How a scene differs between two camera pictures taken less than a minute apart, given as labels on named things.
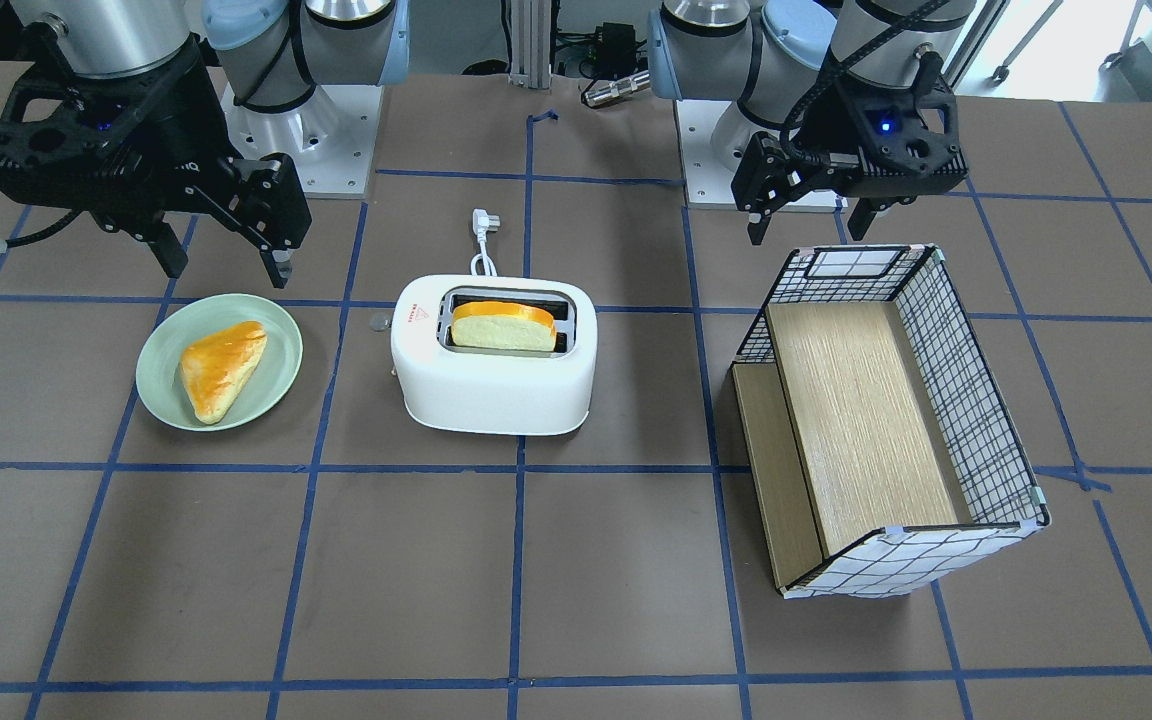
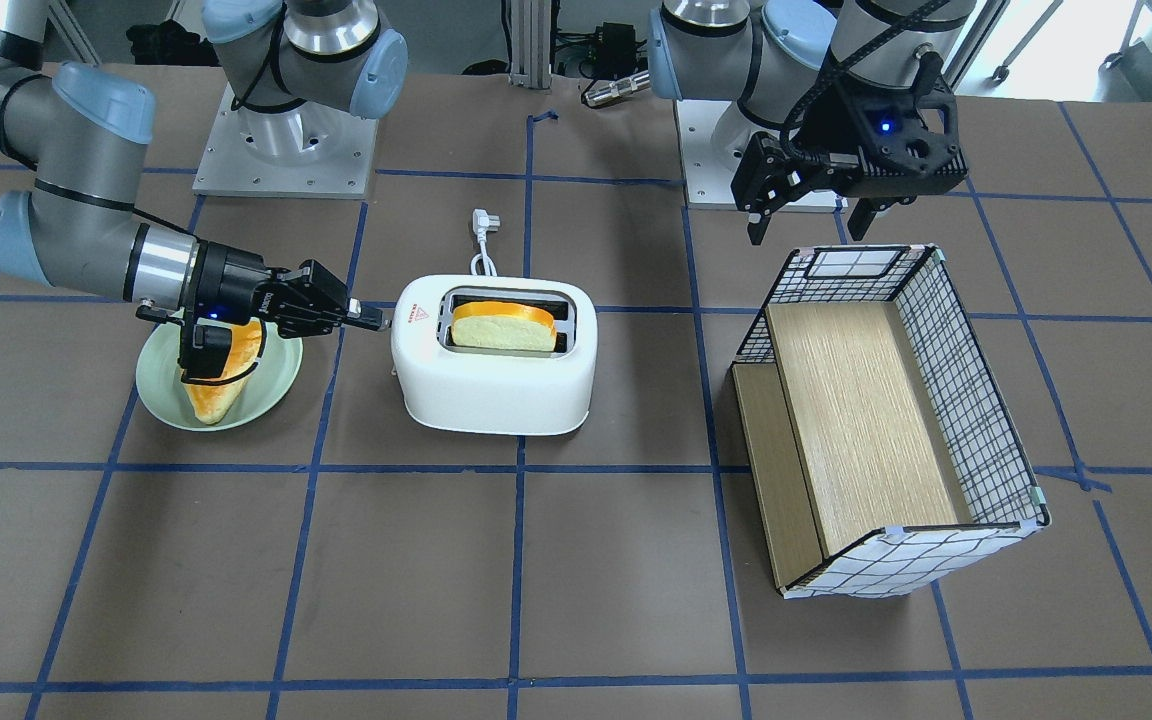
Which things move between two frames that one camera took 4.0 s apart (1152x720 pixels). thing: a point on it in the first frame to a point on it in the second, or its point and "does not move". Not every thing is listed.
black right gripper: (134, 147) to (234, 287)
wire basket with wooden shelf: (875, 445) does not move
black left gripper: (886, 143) does not move
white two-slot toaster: (506, 392) does not move
